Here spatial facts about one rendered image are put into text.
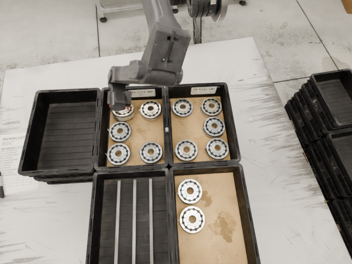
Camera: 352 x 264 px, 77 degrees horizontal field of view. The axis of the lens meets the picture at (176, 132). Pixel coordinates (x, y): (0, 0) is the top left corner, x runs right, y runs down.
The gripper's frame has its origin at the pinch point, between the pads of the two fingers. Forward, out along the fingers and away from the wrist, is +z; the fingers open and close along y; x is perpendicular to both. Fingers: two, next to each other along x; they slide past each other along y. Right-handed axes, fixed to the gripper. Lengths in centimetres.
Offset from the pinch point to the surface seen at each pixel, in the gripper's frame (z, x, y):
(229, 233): 2, -57, 45
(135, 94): -0.3, 7.1, 6.1
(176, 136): 3.7, -13.9, 25.5
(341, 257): 11, -69, 96
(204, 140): 2.9, -16.6, 38.5
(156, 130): 4.3, -10.5, 15.8
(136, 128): 4.9, -9.0, 6.5
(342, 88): 32, 32, 150
